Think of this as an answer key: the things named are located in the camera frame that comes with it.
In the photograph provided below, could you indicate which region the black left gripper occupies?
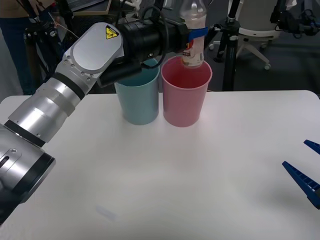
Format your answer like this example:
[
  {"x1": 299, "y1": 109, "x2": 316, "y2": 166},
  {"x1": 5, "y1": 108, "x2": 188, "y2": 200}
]
[{"x1": 165, "y1": 20, "x2": 209, "y2": 55}]

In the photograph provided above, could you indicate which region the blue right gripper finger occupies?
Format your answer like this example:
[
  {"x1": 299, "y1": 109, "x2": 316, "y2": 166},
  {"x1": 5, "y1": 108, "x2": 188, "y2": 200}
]
[
  {"x1": 303, "y1": 139, "x2": 320, "y2": 154},
  {"x1": 281, "y1": 160, "x2": 320, "y2": 210}
]

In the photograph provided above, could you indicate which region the clear bottle with red cap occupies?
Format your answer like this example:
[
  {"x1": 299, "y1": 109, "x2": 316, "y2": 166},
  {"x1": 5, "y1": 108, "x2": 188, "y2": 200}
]
[{"x1": 179, "y1": 0, "x2": 208, "y2": 69}]

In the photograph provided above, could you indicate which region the white office chair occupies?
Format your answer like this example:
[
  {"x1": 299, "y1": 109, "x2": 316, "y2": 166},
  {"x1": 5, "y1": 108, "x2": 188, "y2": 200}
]
[
  {"x1": 121, "y1": 0, "x2": 141, "y2": 19},
  {"x1": 208, "y1": 0, "x2": 283, "y2": 72}
]

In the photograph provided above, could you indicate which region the pink plastic bin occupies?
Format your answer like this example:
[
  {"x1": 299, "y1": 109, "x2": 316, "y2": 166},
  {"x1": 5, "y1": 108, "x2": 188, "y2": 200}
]
[{"x1": 160, "y1": 55, "x2": 214, "y2": 129}]

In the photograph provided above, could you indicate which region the pale blue plastic bin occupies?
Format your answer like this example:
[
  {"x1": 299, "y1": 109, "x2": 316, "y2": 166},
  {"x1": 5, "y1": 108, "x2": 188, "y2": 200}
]
[{"x1": 113, "y1": 58, "x2": 161, "y2": 126}]

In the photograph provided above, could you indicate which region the dark desk with wooden edge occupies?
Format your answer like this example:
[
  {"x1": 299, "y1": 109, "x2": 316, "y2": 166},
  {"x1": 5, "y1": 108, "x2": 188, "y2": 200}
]
[{"x1": 66, "y1": 0, "x2": 113, "y2": 16}]

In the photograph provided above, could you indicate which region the person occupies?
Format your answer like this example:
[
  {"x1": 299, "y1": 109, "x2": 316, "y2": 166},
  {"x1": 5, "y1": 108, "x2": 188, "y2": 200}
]
[{"x1": 0, "y1": 0, "x2": 37, "y2": 96}]

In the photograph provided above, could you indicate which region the black camera tripod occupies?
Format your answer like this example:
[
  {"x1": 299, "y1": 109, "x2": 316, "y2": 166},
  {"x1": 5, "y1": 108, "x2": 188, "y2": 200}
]
[
  {"x1": 199, "y1": 0, "x2": 241, "y2": 92},
  {"x1": 23, "y1": 0, "x2": 77, "y2": 85}
]

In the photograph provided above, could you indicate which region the thin white cable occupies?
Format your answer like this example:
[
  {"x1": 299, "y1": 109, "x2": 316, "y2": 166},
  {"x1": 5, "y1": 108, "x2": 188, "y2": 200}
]
[{"x1": 46, "y1": 12, "x2": 76, "y2": 38}]

